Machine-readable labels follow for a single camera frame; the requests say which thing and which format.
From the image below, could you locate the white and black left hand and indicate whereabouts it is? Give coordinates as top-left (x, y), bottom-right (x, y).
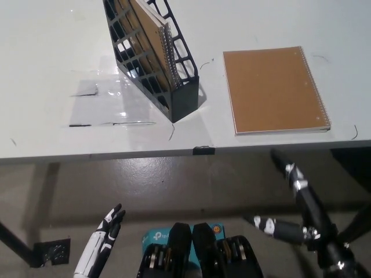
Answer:
top-left (73, 203), bottom-right (126, 278)

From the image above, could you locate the black and white right hand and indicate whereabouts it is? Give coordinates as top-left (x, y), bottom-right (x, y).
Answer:
top-left (252, 148), bottom-right (363, 278)

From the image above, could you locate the brown spiral notebook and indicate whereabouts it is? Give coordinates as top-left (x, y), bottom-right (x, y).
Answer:
top-left (114, 0), bottom-right (182, 110)
top-left (222, 45), bottom-right (332, 137)

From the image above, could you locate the black lattice file holder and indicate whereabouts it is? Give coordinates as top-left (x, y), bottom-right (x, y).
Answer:
top-left (102, 0), bottom-right (201, 123)

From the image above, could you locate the black table leg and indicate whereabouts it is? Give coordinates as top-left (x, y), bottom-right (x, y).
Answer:
top-left (0, 221), bottom-right (40, 267)
top-left (337, 202), bottom-right (371, 247)

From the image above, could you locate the teal tp-link box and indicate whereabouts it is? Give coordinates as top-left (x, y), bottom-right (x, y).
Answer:
top-left (141, 222), bottom-right (226, 263)

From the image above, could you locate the black tape strip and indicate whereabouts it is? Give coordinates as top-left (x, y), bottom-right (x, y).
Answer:
top-left (192, 146), bottom-right (216, 155)

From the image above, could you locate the clear plastic sheet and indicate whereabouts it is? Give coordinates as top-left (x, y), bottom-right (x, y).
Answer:
top-left (59, 53), bottom-right (159, 128)

